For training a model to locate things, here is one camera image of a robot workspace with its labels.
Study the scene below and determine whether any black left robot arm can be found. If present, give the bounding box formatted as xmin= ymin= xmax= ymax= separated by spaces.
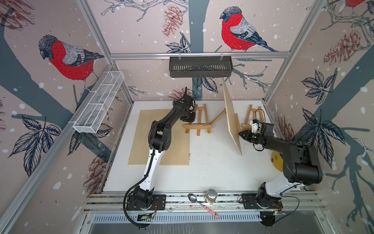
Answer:
xmin=123 ymin=89 xmax=196 ymax=230

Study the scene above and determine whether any white wire mesh basket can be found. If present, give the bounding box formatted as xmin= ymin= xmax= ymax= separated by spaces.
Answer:
xmin=73 ymin=71 xmax=124 ymax=133

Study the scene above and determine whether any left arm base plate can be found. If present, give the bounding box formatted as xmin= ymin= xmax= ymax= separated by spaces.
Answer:
xmin=126 ymin=195 xmax=166 ymax=211

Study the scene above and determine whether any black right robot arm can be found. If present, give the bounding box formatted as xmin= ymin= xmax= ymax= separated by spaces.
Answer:
xmin=239 ymin=123 xmax=323 ymax=208

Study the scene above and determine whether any metal spoon red handle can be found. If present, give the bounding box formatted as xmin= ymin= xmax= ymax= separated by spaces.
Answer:
xmin=188 ymin=193 xmax=220 ymax=219

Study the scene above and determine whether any horizontal aluminium rail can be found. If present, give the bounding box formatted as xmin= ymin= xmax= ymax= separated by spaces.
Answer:
xmin=110 ymin=51 xmax=291 ymax=61

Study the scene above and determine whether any black hanging basket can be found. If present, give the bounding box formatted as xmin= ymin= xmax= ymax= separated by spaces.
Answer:
xmin=169 ymin=56 xmax=233 ymax=78

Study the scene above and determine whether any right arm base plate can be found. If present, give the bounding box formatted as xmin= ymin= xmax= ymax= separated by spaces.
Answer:
xmin=240 ymin=193 xmax=283 ymax=210

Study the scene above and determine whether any wooden easel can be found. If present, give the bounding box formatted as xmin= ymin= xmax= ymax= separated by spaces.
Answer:
xmin=210 ymin=109 xmax=241 ymax=133
xmin=242 ymin=104 xmax=266 ymax=130
xmin=185 ymin=104 xmax=212 ymax=137

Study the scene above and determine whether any plywood board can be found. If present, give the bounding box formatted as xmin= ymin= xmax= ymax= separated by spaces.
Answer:
xmin=221 ymin=78 xmax=243 ymax=156
xmin=128 ymin=110 xmax=153 ymax=165
xmin=134 ymin=109 xmax=191 ymax=166

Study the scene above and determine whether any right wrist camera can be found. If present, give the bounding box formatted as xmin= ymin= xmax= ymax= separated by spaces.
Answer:
xmin=251 ymin=119 xmax=263 ymax=133

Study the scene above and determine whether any small metal cup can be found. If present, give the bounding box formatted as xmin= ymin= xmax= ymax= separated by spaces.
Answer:
xmin=205 ymin=189 xmax=218 ymax=205

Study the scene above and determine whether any yellow pot black lid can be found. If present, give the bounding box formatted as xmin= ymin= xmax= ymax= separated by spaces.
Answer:
xmin=271 ymin=151 xmax=283 ymax=172

